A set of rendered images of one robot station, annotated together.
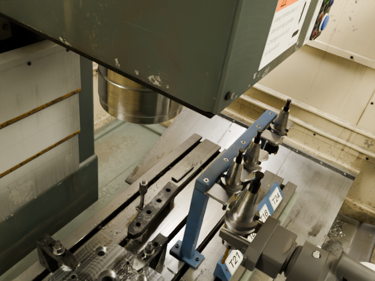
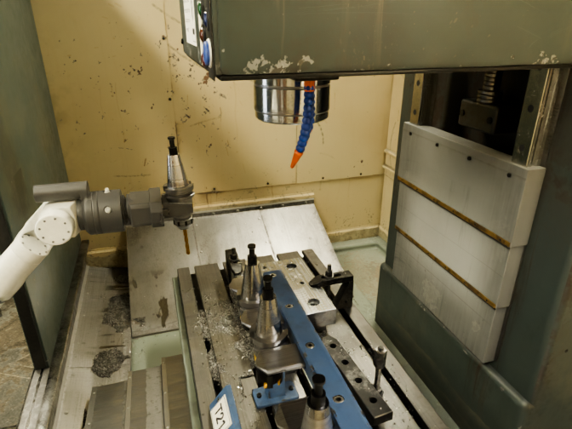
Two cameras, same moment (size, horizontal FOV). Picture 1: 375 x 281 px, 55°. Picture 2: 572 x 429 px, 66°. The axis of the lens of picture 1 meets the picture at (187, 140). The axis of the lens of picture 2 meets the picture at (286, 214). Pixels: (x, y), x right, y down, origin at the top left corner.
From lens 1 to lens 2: 138 cm
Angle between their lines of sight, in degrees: 106
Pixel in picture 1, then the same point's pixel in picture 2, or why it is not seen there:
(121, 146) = not seen: outside the picture
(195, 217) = not seen: hidden behind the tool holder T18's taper
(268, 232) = (152, 195)
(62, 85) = (491, 216)
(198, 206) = not seen: hidden behind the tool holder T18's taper
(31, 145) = (449, 252)
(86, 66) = (559, 242)
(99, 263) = (301, 296)
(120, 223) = (360, 362)
